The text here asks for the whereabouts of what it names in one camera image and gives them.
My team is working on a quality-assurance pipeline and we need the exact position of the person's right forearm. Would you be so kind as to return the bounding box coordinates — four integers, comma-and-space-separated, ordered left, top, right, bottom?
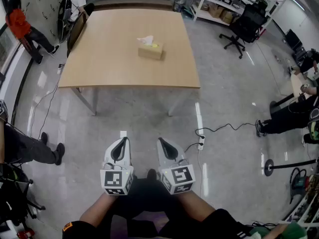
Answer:
178, 190, 216, 221

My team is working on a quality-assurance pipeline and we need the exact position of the brown cardboard box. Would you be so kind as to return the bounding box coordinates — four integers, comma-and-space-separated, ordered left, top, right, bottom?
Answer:
220, 8, 236, 24
208, 3, 225, 18

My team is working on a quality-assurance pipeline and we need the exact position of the black office chair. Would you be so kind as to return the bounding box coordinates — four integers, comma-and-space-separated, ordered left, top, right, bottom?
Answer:
219, 3, 267, 59

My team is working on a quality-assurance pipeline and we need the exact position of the person's left forearm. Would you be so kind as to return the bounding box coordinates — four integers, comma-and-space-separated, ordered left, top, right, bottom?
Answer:
79, 192, 119, 225

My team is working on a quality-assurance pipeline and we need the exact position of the cluttered white storage shelf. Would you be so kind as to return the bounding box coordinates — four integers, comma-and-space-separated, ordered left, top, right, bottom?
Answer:
281, 173, 319, 231

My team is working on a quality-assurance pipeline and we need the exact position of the black stanchion post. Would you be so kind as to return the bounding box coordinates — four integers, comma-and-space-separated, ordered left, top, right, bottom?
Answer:
264, 158, 319, 177

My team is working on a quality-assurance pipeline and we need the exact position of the black floor cable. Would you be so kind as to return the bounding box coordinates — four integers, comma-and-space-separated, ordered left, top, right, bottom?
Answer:
31, 63, 66, 140
195, 122, 259, 137

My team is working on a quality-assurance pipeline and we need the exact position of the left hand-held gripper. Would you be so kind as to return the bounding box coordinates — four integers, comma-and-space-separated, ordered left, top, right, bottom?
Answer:
100, 136, 135, 196

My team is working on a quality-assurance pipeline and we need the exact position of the tan tissue box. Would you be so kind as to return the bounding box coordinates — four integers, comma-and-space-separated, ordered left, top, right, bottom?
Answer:
138, 42, 164, 60

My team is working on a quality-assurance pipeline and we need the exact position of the person's black clothing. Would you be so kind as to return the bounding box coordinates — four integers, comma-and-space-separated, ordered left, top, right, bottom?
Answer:
62, 168, 252, 239

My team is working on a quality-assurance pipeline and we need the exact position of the round white pedestal table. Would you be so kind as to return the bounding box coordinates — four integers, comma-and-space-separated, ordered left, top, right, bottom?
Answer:
270, 73, 315, 115

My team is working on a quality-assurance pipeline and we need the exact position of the grey bucket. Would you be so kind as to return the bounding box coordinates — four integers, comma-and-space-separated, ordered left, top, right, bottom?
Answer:
173, 0, 185, 13

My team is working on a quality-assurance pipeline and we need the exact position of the white cloth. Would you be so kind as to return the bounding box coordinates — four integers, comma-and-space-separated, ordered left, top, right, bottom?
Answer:
136, 35, 155, 46

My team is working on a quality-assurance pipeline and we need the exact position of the black wheeled chair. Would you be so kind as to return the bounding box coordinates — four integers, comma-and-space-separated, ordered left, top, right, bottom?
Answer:
0, 163, 47, 234

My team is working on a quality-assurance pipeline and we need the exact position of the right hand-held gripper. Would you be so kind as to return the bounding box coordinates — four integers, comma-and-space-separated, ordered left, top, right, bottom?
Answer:
157, 137, 195, 195

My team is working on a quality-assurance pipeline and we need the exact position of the long low platform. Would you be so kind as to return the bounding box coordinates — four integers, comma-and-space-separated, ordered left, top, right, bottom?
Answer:
86, 0, 184, 12

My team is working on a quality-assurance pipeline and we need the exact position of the black case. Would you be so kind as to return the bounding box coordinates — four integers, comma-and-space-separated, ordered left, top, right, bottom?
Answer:
285, 28, 304, 50

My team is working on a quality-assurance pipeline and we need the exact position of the brown chair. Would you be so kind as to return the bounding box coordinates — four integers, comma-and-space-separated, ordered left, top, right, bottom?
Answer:
66, 11, 88, 58

